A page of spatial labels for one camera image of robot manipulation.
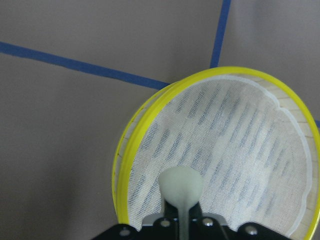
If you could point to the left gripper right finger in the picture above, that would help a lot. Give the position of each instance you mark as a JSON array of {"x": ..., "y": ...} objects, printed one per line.
[{"x": 195, "y": 212}]

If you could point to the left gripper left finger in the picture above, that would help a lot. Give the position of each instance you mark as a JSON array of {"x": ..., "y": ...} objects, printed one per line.
[{"x": 170, "y": 211}]

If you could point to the yellow bamboo steamer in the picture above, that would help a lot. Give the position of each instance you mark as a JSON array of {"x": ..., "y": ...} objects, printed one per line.
[{"x": 252, "y": 139}]

